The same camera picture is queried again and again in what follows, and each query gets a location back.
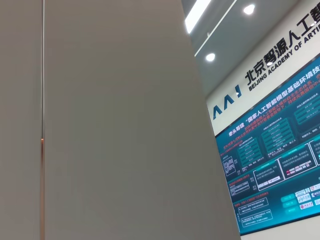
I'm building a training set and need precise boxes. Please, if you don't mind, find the long ceiling strip light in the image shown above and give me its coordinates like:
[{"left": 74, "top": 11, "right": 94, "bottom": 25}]
[{"left": 184, "top": 0, "right": 213, "bottom": 35}]

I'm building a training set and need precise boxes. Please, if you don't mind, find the large blue display screen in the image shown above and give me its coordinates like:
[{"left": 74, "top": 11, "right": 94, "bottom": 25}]
[{"left": 215, "top": 53, "right": 320, "bottom": 236}]

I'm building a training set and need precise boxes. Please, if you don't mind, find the black wall sign lettering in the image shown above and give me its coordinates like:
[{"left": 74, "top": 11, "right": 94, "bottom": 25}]
[{"left": 211, "top": 2, "right": 320, "bottom": 121}]

